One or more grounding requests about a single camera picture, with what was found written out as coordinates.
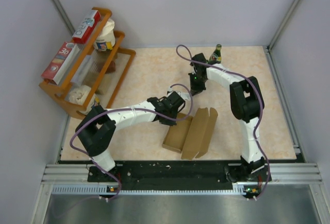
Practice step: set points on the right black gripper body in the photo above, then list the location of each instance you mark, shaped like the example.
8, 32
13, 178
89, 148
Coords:
197, 85

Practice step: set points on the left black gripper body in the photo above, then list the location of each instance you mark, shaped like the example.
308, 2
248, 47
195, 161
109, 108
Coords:
172, 113

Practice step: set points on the small clear plastic bag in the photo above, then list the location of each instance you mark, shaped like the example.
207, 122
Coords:
185, 96

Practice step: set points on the brown cardboard box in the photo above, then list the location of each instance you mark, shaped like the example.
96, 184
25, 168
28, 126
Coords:
191, 137

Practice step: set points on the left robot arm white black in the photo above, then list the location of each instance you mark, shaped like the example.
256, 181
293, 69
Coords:
98, 127

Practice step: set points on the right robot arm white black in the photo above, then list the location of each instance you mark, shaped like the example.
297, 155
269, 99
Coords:
246, 104

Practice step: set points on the red white box upper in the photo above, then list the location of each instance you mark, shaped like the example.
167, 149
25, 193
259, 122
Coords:
86, 27

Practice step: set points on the red white box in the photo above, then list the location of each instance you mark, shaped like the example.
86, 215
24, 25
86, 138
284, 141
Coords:
86, 27
60, 63

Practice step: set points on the red white box lower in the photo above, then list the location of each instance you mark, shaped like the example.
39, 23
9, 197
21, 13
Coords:
60, 63

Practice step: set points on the green glass bottle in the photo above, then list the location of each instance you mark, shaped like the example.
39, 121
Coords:
216, 55

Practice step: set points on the orange wooden shelf rack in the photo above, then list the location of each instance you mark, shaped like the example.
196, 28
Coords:
103, 71

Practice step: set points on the white paper bag upper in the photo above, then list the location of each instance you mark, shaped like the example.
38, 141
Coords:
106, 39

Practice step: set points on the white paper bag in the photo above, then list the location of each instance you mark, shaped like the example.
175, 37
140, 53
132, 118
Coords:
106, 39
78, 96

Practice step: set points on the white paper bag lower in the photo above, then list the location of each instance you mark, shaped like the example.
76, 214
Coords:
78, 96

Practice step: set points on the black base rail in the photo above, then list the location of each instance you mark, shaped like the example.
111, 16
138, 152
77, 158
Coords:
177, 175

